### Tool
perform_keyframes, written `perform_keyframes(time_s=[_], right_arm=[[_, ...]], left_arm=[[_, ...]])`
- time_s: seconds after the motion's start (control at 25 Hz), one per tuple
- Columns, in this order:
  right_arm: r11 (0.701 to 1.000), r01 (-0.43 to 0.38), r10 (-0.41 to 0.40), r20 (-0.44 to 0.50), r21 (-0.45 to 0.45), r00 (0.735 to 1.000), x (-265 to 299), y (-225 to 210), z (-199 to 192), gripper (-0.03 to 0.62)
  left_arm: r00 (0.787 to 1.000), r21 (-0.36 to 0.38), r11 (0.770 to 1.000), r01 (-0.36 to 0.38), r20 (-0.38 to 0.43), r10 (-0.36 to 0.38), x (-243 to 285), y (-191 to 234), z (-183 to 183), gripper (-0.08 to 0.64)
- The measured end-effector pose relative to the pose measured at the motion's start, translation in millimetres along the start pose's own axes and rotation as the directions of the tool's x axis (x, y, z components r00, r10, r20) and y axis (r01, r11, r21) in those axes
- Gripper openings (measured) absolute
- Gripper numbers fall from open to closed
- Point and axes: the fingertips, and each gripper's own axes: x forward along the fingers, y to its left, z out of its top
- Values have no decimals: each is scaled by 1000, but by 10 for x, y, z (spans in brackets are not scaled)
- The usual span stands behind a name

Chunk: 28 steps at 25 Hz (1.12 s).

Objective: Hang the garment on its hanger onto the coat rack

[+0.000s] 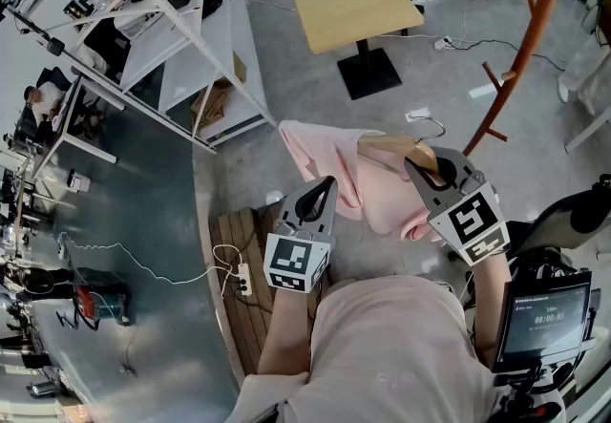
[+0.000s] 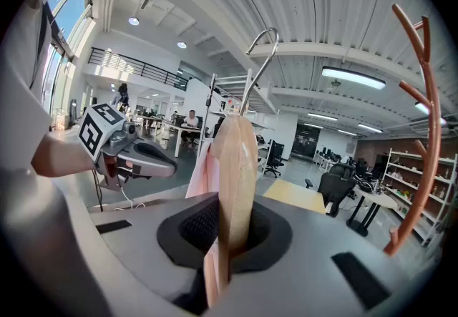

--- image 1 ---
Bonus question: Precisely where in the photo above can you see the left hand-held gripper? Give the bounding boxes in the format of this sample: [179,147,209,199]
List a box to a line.
[263,175,339,293]

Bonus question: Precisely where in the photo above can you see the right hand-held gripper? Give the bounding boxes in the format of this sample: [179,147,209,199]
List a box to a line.
[404,147,510,267]

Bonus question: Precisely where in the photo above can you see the wooden clothes hanger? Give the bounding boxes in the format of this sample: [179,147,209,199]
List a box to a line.
[357,116,448,188]

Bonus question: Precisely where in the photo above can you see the pink shirt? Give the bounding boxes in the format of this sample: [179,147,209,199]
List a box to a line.
[278,119,445,243]

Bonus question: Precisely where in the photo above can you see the person's right forearm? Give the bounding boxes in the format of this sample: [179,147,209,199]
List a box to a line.
[470,251,513,370]

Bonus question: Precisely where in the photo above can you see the person's left forearm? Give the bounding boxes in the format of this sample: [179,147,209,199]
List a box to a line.
[257,286,331,375]

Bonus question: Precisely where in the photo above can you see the white power strip with plugs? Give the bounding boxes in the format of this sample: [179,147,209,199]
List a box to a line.
[235,263,253,296]

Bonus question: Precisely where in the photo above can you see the wooden slat platform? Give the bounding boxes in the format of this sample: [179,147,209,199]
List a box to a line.
[209,204,330,375]

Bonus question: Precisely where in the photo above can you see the black mesh office chair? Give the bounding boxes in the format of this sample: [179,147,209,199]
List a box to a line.
[504,174,611,272]

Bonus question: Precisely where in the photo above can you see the flat cardboard boxes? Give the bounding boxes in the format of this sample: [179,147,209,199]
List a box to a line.
[190,85,236,130]

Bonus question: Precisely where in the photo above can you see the person's pale shirt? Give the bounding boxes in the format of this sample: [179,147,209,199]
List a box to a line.
[223,274,508,423]

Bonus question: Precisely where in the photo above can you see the brown cardboard box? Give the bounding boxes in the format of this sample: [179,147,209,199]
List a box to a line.
[231,52,248,84]

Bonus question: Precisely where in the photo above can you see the brown wooden coat rack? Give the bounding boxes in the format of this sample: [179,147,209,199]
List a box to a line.
[461,0,603,158]

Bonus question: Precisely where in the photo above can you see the black monitor screen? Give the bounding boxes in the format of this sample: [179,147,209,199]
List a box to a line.
[491,269,598,374]

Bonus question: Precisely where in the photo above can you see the square yellow wooden table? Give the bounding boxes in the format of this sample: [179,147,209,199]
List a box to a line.
[291,0,425,101]

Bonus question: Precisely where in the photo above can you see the white metal shelving unit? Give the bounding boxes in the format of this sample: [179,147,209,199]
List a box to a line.
[9,0,278,155]

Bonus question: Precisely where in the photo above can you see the red and teal machine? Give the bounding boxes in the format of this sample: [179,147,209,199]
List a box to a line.
[72,266,131,329]

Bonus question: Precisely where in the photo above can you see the small white box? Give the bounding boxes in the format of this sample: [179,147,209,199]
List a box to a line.
[66,168,92,194]

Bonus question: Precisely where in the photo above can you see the white desk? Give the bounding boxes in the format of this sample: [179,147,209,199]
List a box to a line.
[32,74,126,177]

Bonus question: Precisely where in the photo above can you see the thin white cable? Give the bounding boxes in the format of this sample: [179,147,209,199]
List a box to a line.
[57,230,247,298]

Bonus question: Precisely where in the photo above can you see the black monitor mount rig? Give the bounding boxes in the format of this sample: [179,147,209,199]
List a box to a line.
[495,361,577,423]

